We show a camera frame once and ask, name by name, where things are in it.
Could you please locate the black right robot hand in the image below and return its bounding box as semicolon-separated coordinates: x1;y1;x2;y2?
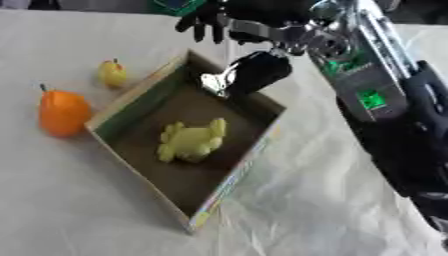
173;0;314;99

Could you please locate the tan cardboard box dark inside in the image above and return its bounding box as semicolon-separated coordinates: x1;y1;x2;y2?
84;48;289;235

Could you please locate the yellow soft toy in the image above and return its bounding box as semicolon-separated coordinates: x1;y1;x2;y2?
154;117;230;165

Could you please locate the dark green object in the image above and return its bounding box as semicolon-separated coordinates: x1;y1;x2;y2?
150;0;210;17

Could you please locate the small yellow toy apple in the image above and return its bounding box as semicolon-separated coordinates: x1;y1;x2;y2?
94;57;130;90

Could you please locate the orange toy pear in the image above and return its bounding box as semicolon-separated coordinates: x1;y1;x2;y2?
36;83;95;139

